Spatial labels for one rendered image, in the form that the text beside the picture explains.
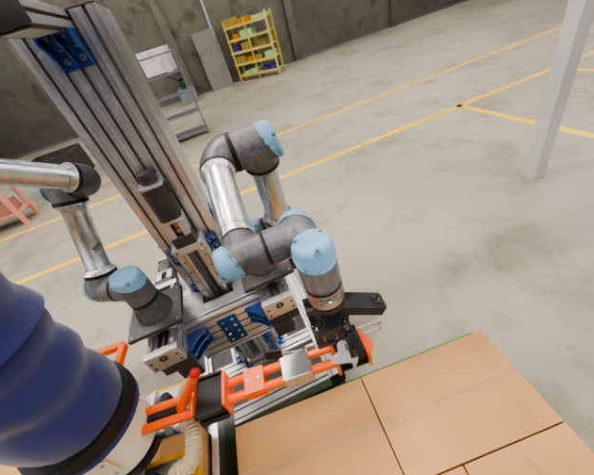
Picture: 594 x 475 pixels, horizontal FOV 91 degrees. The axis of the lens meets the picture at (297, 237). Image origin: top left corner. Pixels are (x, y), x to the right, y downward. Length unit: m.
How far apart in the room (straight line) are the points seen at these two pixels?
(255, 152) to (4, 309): 0.61
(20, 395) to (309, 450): 1.03
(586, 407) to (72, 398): 2.16
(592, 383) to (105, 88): 2.55
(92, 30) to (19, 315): 0.81
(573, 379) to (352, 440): 1.34
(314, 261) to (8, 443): 0.58
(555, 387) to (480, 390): 0.78
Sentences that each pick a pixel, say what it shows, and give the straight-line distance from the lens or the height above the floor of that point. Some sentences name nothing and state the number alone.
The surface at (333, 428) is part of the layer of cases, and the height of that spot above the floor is 0.54.
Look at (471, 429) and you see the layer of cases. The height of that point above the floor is 0.54.
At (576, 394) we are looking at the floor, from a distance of 2.24.
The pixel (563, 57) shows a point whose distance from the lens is 3.33.
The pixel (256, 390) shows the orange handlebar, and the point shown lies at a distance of 0.77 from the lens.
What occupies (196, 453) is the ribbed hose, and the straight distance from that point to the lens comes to 0.86.
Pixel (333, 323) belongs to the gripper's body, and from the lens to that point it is 0.64.
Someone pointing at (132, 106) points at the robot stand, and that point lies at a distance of 1.16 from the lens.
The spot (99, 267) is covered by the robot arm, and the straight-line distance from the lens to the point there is 1.36.
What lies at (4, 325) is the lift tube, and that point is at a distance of 0.63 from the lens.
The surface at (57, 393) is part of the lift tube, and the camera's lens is 0.69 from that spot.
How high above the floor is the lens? 1.89
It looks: 38 degrees down
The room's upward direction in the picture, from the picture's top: 18 degrees counter-clockwise
